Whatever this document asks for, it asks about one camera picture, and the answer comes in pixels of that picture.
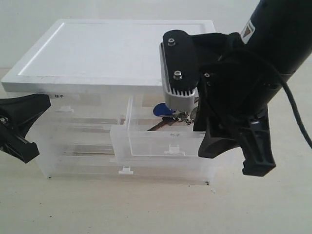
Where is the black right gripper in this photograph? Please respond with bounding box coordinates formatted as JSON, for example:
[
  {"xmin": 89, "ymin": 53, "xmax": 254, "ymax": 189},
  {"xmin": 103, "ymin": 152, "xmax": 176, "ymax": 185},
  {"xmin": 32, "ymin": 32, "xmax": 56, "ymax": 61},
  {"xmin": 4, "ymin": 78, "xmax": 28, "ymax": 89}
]
[{"xmin": 192, "ymin": 33, "xmax": 288, "ymax": 176}]

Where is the key bunch with blue tag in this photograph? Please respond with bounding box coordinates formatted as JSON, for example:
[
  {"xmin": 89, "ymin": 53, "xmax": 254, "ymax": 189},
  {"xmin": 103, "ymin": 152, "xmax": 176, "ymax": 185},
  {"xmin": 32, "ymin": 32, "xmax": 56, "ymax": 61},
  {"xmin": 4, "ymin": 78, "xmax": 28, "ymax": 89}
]
[{"xmin": 148, "ymin": 103, "xmax": 198, "ymax": 131}]

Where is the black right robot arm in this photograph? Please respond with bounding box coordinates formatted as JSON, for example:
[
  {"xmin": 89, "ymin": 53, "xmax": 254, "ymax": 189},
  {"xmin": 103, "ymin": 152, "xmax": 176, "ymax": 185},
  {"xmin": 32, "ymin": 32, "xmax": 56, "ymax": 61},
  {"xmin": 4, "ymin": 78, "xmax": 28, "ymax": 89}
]
[{"xmin": 194, "ymin": 0, "xmax": 312, "ymax": 176}]

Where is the clear bottom wide drawer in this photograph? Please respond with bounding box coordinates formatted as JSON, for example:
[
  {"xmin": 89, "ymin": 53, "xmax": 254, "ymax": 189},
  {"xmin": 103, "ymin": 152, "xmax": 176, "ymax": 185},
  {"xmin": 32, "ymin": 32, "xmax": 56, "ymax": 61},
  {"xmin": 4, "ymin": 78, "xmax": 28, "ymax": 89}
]
[{"xmin": 50, "ymin": 156, "xmax": 217, "ymax": 185}]

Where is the white plastic drawer cabinet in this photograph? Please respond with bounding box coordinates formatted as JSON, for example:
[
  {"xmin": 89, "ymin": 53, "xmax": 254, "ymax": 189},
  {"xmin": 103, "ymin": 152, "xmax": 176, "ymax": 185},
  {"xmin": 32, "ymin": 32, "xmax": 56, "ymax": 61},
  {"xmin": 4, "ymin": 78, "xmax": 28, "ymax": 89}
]
[{"xmin": 1, "ymin": 19, "xmax": 215, "ymax": 178}]

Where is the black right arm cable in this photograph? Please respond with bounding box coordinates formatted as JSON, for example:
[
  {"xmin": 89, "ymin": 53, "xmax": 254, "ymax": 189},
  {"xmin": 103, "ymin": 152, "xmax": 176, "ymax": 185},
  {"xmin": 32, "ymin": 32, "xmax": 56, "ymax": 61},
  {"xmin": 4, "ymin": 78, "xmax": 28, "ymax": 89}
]
[{"xmin": 204, "ymin": 46, "xmax": 312, "ymax": 148}]

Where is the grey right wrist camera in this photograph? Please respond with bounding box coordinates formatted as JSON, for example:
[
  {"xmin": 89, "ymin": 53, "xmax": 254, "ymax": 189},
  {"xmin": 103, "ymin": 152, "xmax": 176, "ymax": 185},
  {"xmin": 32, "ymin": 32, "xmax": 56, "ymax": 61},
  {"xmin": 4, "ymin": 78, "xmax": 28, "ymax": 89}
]
[{"xmin": 159, "ymin": 30, "xmax": 199, "ymax": 113}]

